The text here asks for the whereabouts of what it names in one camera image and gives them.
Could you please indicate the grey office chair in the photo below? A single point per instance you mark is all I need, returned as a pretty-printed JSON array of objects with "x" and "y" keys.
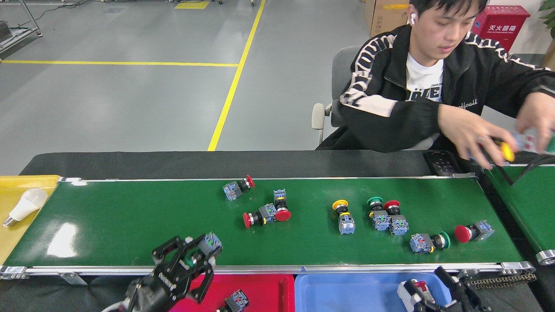
[{"x": 342, "y": 69}]

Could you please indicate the red fire extinguisher box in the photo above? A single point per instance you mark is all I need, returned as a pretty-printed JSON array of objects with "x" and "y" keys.
[{"x": 503, "y": 26}]

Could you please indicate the white light bulb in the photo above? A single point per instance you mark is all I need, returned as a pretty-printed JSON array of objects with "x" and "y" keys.
[{"x": 28, "y": 203}]

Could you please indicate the blue plastic bin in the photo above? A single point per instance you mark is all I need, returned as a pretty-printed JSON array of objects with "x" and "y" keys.
[{"x": 347, "y": 294}]

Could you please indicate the person's right hand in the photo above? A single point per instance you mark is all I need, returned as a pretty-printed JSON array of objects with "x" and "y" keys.
[{"x": 472, "y": 134}]

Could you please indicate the red plastic bin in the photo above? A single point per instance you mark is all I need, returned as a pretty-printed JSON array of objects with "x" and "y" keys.
[{"x": 269, "y": 294}]

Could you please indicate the yellow plastic tray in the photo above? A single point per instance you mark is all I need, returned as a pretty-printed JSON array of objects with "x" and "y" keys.
[{"x": 13, "y": 238}]

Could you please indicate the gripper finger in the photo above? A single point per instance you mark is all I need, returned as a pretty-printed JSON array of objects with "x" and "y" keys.
[
  {"x": 455, "y": 290},
  {"x": 425, "y": 308}
]

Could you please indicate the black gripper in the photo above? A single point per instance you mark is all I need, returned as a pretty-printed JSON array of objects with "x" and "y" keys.
[{"x": 164, "y": 284}]

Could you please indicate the person's left hand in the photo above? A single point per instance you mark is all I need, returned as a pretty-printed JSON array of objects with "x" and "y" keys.
[{"x": 540, "y": 115}]

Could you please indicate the long green conveyor belt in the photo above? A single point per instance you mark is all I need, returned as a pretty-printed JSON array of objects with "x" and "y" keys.
[{"x": 130, "y": 216}]

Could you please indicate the black V-shaped guide bracket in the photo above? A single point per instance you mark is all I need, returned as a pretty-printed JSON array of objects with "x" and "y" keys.
[{"x": 511, "y": 182}]

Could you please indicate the black keypad controller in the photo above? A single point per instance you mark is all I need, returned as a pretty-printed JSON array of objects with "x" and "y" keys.
[{"x": 441, "y": 162}]

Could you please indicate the cardboard box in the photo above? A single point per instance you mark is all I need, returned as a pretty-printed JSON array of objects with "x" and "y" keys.
[{"x": 386, "y": 17}]

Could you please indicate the dark grey machine box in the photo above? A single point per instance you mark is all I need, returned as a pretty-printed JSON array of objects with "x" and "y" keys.
[{"x": 4, "y": 31}]

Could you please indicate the green feeder conveyor belt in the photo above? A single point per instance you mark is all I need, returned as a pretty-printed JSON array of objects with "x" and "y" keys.
[{"x": 529, "y": 203}]

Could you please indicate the person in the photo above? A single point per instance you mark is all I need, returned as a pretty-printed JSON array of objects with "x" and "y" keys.
[{"x": 390, "y": 108}]

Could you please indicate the metal frame cart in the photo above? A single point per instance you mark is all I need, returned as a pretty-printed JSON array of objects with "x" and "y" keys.
[{"x": 17, "y": 34}]

